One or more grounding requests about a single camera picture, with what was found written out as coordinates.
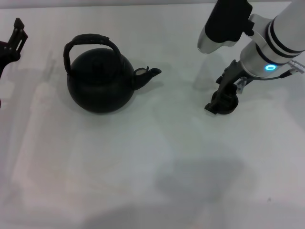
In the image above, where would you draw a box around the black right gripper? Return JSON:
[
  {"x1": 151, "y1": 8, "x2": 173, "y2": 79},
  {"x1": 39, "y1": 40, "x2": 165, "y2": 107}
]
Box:
[{"x1": 204, "y1": 59, "x2": 249, "y2": 115}]

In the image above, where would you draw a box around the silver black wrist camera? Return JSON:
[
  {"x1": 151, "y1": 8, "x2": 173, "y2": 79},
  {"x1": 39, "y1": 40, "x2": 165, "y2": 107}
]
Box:
[{"x1": 197, "y1": 0, "x2": 254, "y2": 54}]

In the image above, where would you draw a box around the black cable with plug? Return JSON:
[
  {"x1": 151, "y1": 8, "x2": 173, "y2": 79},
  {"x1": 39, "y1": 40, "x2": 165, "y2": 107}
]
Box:
[{"x1": 259, "y1": 70, "x2": 297, "y2": 83}]

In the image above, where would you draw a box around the black round teapot with handle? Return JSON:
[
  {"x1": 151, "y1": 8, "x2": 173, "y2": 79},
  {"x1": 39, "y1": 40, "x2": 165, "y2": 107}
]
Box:
[{"x1": 63, "y1": 33, "x2": 162, "y2": 115}]

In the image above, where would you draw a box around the small white cable connector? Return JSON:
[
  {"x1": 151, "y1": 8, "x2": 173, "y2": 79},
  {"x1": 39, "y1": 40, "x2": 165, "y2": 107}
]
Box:
[{"x1": 236, "y1": 77, "x2": 246, "y2": 94}]

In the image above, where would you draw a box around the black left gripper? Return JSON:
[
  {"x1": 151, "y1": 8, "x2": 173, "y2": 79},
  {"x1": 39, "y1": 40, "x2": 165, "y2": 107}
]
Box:
[{"x1": 0, "y1": 18, "x2": 29, "y2": 79}]

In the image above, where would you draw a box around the small dark brown teacup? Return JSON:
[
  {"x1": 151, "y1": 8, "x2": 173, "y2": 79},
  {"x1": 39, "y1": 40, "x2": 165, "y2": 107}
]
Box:
[{"x1": 211, "y1": 91, "x2": 239, "y2": 115}]

